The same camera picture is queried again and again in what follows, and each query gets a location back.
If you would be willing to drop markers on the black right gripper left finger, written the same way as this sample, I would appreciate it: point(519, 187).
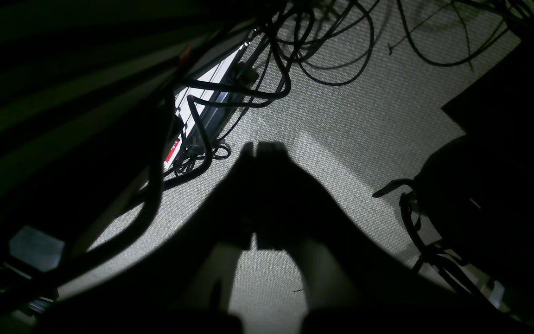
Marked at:
point(181, 287)

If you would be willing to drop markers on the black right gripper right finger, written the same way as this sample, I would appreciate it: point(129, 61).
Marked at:
point(352, 285)

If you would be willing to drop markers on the black office chair base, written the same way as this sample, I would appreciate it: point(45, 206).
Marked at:
point(473, 205)

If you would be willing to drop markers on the white power strip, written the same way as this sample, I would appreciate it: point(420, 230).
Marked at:
point(188, 147)

